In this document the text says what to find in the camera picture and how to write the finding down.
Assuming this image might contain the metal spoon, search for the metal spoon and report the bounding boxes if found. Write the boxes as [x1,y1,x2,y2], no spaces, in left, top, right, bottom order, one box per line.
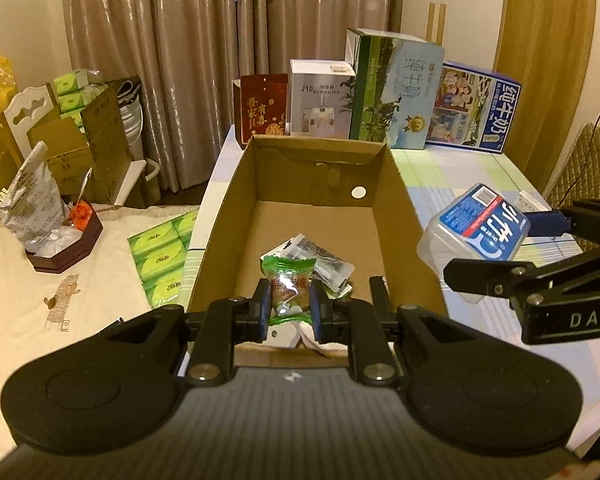
[77,167,93,206]

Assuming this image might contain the white towel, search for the white towel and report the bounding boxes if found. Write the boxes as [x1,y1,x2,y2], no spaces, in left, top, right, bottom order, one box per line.
[300,322,353,358]

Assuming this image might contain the green candy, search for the green candy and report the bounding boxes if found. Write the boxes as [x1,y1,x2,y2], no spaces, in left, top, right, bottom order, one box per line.
[260,255,318,326]

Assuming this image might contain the dark red tray box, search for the dark red tray box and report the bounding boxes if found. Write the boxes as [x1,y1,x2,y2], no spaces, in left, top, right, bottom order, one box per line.
[25,205,104,275]

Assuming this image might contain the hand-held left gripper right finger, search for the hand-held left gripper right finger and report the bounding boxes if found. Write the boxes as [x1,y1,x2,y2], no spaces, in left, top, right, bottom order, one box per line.
[310,276,486,386]

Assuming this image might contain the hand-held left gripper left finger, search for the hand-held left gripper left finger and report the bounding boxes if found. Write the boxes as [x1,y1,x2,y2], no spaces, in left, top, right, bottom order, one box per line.
[97,277,273,387]

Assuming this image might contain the open brown carton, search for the open brown carton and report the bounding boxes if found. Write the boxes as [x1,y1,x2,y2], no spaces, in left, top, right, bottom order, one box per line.
[27,82,148,206]

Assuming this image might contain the clear plastic box blue label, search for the clear plastic box blue label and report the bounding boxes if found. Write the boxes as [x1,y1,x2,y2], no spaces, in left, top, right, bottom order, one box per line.
[416,183,532,306]

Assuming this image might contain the brown cardboard box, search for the brown cardboard box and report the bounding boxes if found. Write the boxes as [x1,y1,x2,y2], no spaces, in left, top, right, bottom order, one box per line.
[186,135,450,361]

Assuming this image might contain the stack of green tissue packs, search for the stack of green tissue packs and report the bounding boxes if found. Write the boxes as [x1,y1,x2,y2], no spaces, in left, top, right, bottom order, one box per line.
[52,69,106,133]

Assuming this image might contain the white medicine box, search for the white medicine box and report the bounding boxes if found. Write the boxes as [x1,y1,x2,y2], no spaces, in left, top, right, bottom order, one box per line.
[512,191,551,213]

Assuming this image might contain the printed blanket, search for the printed blanket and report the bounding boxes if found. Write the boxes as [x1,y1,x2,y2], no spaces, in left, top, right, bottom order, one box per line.
[0,200,216,451]

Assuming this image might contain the red gift box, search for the red gift box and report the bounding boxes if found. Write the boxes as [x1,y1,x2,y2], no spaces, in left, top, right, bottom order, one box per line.
[232,74,289,148]

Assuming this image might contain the green tissue multipack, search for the green tissue multipack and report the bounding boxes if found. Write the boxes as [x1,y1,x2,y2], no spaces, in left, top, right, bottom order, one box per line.
[127,208,201,310]

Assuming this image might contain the wooden door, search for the wooden door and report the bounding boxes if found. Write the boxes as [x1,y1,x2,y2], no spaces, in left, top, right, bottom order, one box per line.
[492,0,599,201]

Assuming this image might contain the green milk carton box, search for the green milk carton box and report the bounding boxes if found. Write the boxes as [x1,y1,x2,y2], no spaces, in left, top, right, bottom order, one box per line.
[346,28,446,151]

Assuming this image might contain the black snack packet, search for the black snack packet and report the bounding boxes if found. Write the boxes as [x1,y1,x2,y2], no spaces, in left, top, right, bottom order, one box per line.
[312,250,356,297]
[267,234,331,266]

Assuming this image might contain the white appliance box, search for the white appliance box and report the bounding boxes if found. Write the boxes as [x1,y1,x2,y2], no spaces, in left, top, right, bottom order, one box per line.
[286,59,357,138]

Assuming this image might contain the thin black cable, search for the thin black cable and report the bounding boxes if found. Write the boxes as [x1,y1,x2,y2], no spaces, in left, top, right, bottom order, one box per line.
[555,92,600,208]

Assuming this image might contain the silver foil bag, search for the silver foil bag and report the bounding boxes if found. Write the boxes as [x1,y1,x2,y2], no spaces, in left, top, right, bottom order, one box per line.
[0,141,63,251]

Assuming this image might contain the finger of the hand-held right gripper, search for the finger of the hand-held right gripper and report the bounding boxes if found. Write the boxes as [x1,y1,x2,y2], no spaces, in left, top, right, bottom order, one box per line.
[525,199,600,256]
[442,257,571,306]

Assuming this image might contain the beige curtain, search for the beige curtain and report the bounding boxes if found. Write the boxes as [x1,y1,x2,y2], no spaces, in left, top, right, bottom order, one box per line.
[60,0,406,193]

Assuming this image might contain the blue milk carton box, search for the blue milk carton box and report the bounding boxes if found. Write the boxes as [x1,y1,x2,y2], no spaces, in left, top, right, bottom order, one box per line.
[425,60,522,155]

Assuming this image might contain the white carved chair back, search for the white carved chair back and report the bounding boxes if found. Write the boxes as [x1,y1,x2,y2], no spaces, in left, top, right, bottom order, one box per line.
[0,84,63,161]

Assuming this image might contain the wooden slats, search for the wooden slats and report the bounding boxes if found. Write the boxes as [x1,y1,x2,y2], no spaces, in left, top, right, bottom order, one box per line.
[428,2,448,46]

